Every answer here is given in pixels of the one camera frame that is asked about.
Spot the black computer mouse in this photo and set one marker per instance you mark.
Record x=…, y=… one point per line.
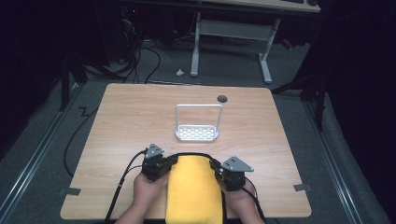
x=312, y=2

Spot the metal floor rail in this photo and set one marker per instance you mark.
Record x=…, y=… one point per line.
x=333, y=161
x=34, y=158

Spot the black round table grommet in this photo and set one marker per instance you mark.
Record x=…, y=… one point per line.
x=222, y=99

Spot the person's right hand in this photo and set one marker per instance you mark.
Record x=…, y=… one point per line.
x=241, y=200

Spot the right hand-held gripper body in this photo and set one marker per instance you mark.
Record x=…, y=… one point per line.
x=235, y=180

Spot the small red object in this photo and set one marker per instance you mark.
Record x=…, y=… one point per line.
x=287, y=44

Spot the dark computer tower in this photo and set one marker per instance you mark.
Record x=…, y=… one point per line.
x=120, y=31

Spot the yellow cloth with black trim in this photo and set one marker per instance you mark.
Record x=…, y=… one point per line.
x=193, y=189

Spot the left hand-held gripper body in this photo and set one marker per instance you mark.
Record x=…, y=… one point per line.
x=154, y=166

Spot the black metal stand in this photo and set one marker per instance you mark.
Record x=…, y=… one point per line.
x=320, y=102
x=64, y=87

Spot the white-legged desk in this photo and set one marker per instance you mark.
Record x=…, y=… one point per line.
x=233, y=29

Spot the crumpled white paper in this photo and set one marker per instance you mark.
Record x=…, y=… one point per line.
x=180, y=72

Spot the grey tape piece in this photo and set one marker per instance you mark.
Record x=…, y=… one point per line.
x=70, y=191
x=302, y=187

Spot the person's left hand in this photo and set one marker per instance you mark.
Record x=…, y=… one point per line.
x=149, y=194

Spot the black keyboard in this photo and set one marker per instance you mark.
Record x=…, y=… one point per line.
x=292, y=1

